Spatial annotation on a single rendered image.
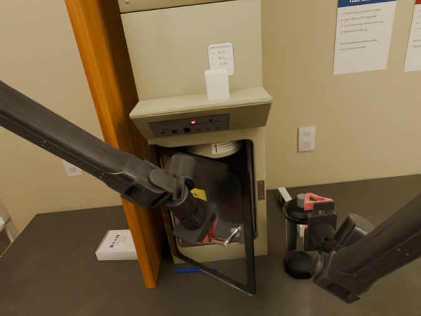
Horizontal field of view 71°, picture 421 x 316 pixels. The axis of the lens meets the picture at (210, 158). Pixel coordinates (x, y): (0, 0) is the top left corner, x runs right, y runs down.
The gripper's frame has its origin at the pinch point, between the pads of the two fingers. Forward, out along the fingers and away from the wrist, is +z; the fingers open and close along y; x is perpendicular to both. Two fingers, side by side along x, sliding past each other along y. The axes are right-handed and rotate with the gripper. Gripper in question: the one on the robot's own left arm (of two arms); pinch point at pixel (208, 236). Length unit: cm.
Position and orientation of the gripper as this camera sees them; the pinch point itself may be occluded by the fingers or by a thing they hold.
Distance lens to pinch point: 75.4
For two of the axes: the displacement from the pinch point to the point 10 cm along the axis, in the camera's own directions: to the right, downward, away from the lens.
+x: 8.0, 2.0, -5.6
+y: -4.9, 7.5, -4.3
